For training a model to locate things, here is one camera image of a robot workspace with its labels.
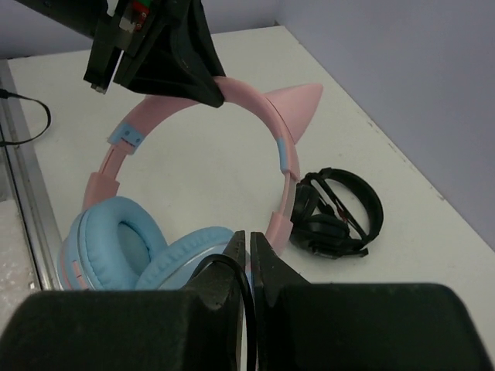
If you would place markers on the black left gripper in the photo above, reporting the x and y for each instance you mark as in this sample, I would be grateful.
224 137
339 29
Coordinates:
161 48

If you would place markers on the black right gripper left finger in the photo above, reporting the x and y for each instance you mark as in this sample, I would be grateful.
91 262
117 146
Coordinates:
198 327

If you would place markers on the pink blue cat-ear headphones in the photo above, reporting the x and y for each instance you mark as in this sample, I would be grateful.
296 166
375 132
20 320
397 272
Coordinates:
114 244

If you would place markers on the aluminium table edge rail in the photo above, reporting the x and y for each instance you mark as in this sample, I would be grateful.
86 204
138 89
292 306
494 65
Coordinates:
25 178

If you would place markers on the black headphones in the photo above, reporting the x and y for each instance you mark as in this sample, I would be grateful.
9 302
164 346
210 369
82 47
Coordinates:
323 225

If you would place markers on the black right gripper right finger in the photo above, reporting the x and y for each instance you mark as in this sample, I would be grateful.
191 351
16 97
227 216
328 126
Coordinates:
306 326

